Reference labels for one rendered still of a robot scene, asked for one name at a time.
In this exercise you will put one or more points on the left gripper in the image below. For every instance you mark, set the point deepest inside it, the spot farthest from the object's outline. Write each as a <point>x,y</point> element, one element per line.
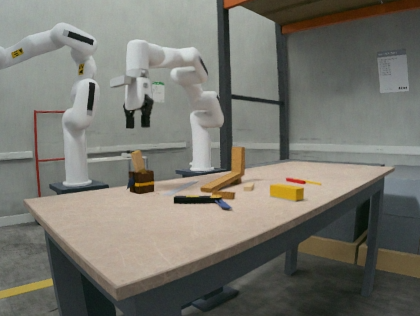
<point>136,92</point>

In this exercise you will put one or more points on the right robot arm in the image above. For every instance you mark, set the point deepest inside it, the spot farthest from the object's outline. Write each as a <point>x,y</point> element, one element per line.
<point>85,103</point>

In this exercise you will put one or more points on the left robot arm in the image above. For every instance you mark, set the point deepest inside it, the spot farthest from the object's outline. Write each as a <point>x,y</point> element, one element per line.
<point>211,115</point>

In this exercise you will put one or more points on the black sliding bevel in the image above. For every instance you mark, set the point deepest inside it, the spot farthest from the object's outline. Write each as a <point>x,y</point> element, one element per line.
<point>201,199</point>

